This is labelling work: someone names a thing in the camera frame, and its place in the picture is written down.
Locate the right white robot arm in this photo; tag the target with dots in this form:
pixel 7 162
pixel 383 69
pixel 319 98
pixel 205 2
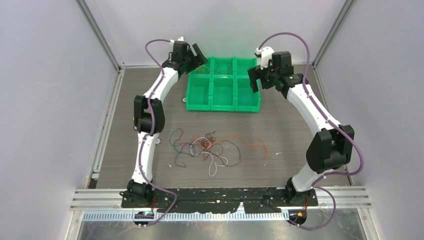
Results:
pixel 331 146

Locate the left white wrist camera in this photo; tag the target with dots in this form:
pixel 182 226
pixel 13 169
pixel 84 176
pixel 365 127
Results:
pixel 180 39

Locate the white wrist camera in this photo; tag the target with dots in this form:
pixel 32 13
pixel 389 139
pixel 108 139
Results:
pixel 264 56
pixel 180 39

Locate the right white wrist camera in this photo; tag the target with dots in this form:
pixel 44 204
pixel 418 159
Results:
pixel 264 56

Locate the aluminium corner post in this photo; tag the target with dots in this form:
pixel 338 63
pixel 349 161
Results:
pixel 340 18
pixel 94 26

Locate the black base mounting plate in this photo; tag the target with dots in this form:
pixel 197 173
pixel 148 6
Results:
pixel 217 200

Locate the left aluminium corner post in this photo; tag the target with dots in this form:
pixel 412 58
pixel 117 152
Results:
pixel 94 26

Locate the green six-compartment bin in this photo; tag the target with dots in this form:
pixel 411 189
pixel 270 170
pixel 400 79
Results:
pixel 222 85

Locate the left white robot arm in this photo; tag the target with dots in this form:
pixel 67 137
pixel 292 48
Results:
pixel 149 119

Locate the slotted white cable duct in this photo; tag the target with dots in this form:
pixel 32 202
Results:
pixel 149 216

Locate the right aluminium corner post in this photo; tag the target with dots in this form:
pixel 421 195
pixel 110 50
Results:
pixel 340 18

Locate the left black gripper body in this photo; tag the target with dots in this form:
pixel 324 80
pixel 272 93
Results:
pixel 190 61

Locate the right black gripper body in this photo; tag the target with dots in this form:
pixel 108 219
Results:
pixel 267 76

